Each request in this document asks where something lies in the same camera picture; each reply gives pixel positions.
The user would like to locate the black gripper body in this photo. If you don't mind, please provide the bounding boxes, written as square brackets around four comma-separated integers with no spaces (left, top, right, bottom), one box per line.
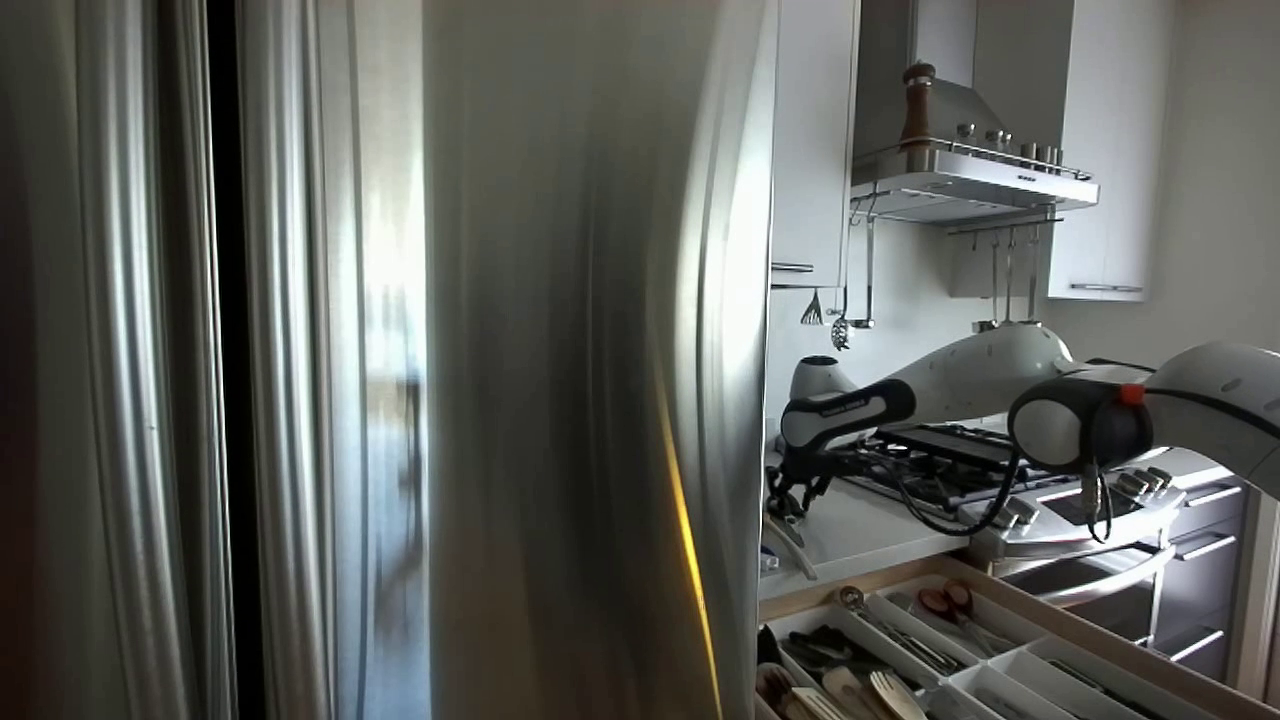
[764,452,851,520]

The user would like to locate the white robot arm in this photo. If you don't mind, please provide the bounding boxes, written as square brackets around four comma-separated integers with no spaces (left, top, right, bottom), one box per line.
[764,325,1280,520]

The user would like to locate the white drawer organizer tray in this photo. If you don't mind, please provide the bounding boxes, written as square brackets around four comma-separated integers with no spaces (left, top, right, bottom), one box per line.
[764,576,1214,720]

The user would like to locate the wooden kitchen drawer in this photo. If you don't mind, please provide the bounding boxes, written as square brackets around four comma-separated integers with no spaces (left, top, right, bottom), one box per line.
[764,558,1280,720]

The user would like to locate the black gas stove top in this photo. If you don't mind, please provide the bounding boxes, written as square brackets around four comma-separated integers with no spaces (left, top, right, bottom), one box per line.
[833,424,1012,517]

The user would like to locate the stainless steel range hood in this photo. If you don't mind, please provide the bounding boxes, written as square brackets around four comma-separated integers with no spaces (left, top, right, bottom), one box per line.
[851,0,1101,223]

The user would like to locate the white upper cabinet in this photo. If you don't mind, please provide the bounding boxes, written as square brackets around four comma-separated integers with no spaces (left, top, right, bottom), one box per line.
[1048,0,1178,300]

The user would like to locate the wooden pepper mill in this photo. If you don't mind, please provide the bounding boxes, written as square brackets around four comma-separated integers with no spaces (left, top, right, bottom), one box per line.
[900,65,938,172]

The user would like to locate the stainless steel refrigerator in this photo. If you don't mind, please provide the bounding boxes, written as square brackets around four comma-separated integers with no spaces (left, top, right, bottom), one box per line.
[0,0,781,720]

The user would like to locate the orange handled scissors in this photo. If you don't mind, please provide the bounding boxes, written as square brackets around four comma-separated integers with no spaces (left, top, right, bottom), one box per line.
[916,578,978,625]

